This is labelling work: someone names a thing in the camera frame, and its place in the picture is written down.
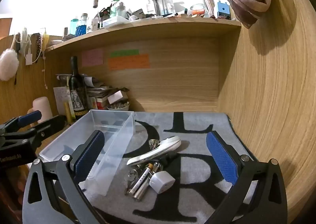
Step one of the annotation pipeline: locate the teal bottle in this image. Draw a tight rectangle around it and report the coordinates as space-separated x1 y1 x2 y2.
70 18 79 35

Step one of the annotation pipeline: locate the orange sticky note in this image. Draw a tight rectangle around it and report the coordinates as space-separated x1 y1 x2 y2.
109 54 150 70

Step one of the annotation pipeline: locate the silver flashlight with black strap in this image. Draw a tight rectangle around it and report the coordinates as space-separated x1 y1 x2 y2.
125 162 163 196

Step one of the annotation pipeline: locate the cream rounded container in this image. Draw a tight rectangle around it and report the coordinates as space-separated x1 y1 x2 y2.
27 97 53 127

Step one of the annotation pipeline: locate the bowl of stones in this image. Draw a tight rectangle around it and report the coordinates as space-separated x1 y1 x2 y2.
107 102 130 111

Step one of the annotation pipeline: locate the glass jar with sticks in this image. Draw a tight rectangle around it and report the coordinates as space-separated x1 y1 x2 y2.
202 0 218 17

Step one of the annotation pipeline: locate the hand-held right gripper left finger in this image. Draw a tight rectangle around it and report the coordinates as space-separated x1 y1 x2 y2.
22 130 106 224

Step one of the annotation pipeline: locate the beaded necklace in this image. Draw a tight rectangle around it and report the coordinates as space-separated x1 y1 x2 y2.
33 33 44 64

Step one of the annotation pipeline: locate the white battery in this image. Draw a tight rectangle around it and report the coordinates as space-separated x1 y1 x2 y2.
133 164 155 201

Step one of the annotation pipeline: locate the wooden shelf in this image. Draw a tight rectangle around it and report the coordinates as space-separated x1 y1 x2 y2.
46 20 242 52

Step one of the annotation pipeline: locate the small white box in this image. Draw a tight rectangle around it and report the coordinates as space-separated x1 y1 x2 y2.
107 90 129 104

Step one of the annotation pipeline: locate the red box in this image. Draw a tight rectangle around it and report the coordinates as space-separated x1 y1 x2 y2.
96 98 108 110

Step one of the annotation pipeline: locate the blue glass bottle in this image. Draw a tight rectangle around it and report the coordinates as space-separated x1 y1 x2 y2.
76 13 89 36

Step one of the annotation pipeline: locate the clear glass bottle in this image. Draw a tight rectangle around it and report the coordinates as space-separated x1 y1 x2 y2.
114 0 126 17

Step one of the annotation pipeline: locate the dark wine bottle elephant label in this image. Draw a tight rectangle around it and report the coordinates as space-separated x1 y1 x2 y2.
68 56 89 121

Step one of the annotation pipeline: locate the clear plastic storage box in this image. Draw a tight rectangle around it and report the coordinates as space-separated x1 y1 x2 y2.
39 109 136 196

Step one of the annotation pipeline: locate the white fluffy pompom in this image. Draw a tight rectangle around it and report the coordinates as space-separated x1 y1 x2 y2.
0 50 20 81

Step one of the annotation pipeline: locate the stack of books and papers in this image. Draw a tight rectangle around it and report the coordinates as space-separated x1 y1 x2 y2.
85 86 110 110

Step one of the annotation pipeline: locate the clear acrylic organiser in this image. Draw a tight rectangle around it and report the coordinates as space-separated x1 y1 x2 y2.
153 0 176 16

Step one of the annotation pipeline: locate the blue box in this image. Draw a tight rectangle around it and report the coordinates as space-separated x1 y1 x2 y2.
217 1 232 20

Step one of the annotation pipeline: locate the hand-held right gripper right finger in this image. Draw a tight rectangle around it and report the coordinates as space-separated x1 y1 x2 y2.
205 130 288 224

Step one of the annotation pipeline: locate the handwritten note paper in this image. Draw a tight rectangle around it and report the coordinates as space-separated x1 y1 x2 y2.
53 86 69 116

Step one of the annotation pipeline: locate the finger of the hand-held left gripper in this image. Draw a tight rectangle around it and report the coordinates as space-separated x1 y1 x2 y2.
5 115 67 148
0 110 42 134

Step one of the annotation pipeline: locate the white handheld device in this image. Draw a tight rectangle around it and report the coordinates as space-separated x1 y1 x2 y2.
126 136 182 166

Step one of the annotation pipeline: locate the green sticky note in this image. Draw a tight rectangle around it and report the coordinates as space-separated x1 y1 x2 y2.
110 50 139 57

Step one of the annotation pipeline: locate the ornate metal ring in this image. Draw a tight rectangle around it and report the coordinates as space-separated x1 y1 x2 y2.
148 139 161 150

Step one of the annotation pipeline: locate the white charger plug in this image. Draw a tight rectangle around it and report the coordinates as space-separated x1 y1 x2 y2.
149 170 176 194

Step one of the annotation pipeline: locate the grey mat with black letters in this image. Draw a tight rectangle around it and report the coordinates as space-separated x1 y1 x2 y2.
53 111 258 224

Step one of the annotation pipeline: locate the small glass bowl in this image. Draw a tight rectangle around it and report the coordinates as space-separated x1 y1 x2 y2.
190 4 206 16

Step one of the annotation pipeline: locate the white tray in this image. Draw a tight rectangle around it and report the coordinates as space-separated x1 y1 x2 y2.
102 15 129 28

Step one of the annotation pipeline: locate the clear plastic piece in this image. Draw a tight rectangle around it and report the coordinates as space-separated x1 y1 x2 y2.
126 168 139 182

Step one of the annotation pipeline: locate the pink sticky note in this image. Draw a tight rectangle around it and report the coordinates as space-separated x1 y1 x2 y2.
81 48 103 67

